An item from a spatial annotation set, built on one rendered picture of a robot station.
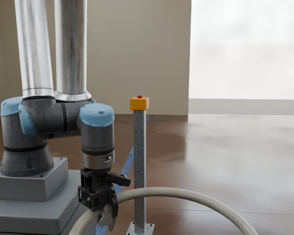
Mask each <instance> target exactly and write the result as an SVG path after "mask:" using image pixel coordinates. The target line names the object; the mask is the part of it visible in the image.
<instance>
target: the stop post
mask: <svg viewBox="0 0 294 235"><path fill-rule="evenodd" d="M148 108H149V97H133V98H131V99H130V109H131V110H133V159H134V189H137V188H145V187H146V110H147V109H148ZM153 229H154V224H149V223H146V197H142V198H136V199H134V222H131V224H130V226H129V228H128V231H127V233H126V235H152V233H153Z"/></svg>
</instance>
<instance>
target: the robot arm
mask: <svg viewBox="0 0 294 235"><path fill-rule="evenodd" d="M14 1H15V12H16V23H17V34H18V45H19V56H20V67H21V83H22V93H23V96H22V97H13V98H10V99H6V100H4V101H3V102H2V103H1V114H0V116H1V123H2V132H3V142H4V153H3V157H2V160H1V163H0V172H1V174H3V175H5V176H9V177H26V176H32V175H37V174H40V173H43V172H45V171H48V170H49V169H51V168H52V167H53V165H54V161H53V157H52V156H51V153H50V151H49V149H48V147H47V139H53V138H65V137H74V136H81V142H82V163H83V166H84V167H85V168H82V169H80V174H81V185H80V186H78V202H79V203H80V202H81V203H82V204H83V205H85V206H86V207H88V209H90V210H92V211H93V212H95V211H97V210H100V209H102V208H103V216H102V213H100V214H99V215H98V216H96V220H97V223H98V224H99V226H100V227H103V226H107V225H109V230H110V231H112V230H113V228H114V225H115V222H116V218H117V215H118V208H119V205H118V200H117V194H116V193H115V188H114V186H113V184H112V183H115V184H118V185H119V186H126V187H129V186H130V183H131V179H129V178H127V177H126V176H125V175H124V174H116V173H112V172H110V170H111V168H112V165H113V164H114V119H115V116H114V112H113V108H112V107H111V106H109V105H106V104H100V103H96V101H95V100H94V99H93V98H91V94H90V93H89V92H88V91H87V90H86V63H87V0H54V7H55V40H56V87H57V89H56V91H55V92H54V88H53V77H52V67H51V57H50V47H49V33H48V22H47V12H46V2H45V0H14ZM80 191H81V198H80ZM108 202H109V204H107V203H108ZM88 209H87V210H88ZM87 210H86V211H87ZM86 211H85V212H86Z"/></svg>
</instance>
